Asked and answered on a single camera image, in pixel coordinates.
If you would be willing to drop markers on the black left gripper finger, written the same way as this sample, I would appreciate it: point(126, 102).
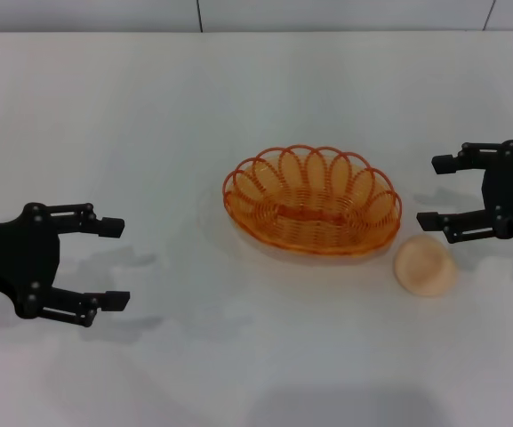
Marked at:
point(116, 300)
point(111, 227)

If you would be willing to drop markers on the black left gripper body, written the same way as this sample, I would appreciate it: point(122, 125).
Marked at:
point(11, 258)

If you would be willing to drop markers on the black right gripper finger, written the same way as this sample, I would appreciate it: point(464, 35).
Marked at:
point(429, 219)
point(445, 163)

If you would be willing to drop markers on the beige round bread bun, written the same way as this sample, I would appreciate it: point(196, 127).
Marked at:
point(425, 267)

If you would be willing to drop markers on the orange woven plastic basket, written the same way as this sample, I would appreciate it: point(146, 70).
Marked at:
point(314, 222)

